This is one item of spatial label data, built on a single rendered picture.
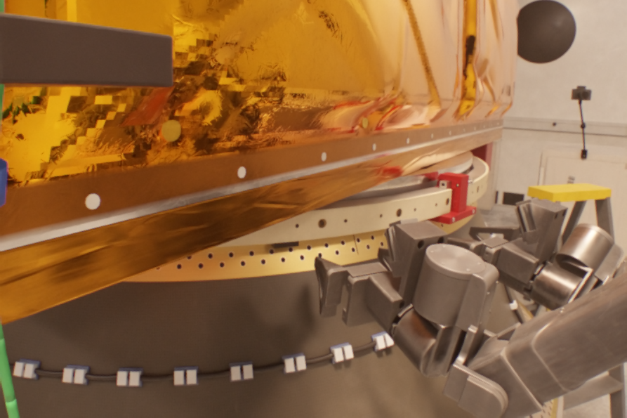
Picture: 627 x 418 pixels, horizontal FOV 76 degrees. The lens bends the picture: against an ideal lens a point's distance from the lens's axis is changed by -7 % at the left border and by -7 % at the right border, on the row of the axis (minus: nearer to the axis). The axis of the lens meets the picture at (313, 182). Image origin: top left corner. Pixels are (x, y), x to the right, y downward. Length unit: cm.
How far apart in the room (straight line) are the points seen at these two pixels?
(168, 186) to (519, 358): 32
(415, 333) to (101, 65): 36
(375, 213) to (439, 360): 33
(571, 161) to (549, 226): 372
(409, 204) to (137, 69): 60
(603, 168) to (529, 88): 419
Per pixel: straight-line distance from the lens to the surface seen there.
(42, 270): 32
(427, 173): 88
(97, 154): 31
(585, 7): 848
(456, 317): 43
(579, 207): 246
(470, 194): 99
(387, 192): 81
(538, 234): 62
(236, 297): 69
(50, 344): 76
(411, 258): 44
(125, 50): 25
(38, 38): 23
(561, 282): 63
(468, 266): 42
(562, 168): 434
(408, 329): 46
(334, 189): 58
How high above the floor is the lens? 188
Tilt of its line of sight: 11 degrees down
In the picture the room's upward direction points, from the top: 1 degrees clockwise
